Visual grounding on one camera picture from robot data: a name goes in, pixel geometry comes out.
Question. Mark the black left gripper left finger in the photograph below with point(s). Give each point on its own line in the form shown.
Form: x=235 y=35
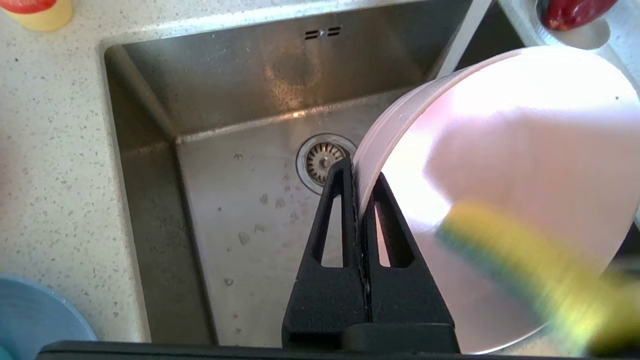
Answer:
x=325 y=305

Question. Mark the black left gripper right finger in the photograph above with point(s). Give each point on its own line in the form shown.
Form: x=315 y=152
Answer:
x=405 y=310

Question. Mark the yellow sponge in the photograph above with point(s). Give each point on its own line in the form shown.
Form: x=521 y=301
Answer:
x=525 y=250

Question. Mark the light pink bowl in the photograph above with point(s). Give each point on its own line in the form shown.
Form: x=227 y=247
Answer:
x=525 y=140

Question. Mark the yellow-capped orange dish soap bottle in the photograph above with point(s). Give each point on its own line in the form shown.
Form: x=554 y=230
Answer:
x=45 y=20

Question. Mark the stainless steel sink basin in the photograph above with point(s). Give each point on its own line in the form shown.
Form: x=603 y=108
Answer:
x=225 y=175

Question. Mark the round metal drain strainer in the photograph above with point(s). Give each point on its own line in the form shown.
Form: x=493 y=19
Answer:
x=320 y=157

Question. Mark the blue plate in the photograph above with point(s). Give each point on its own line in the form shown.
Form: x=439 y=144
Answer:
x=35 y=320

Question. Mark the small white dish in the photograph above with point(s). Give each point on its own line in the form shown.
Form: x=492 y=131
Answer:
x=585 y=39

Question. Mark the dark red apple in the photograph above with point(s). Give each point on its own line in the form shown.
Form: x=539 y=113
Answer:
x=570 y=12

